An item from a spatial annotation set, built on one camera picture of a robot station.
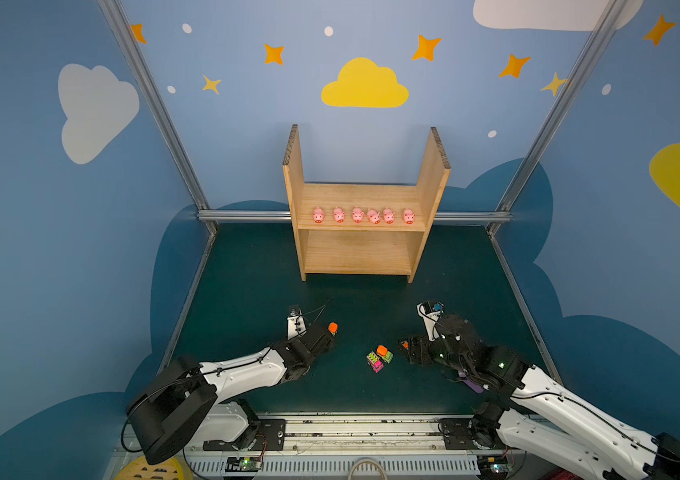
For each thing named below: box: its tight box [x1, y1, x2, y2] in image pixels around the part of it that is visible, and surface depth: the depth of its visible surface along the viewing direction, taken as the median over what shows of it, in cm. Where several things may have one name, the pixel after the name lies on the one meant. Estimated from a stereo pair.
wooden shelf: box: [282, 124, 451, 283], surface depth 95 cm
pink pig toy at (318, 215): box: [312, 207, 325, 224], surface depth 86 cm
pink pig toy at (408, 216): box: [403, 208, 416, 225], surface depth 86 cm
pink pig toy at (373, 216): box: [367, 209, 381, 225], surface depth 86 cm
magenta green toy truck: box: [366, 351, 384, 373], surface depth 86 cm
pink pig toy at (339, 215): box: [333, 206, 346, 223], surface depth 86 cm
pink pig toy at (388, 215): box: [383, 207, 396, 224], surface depth 86 cm
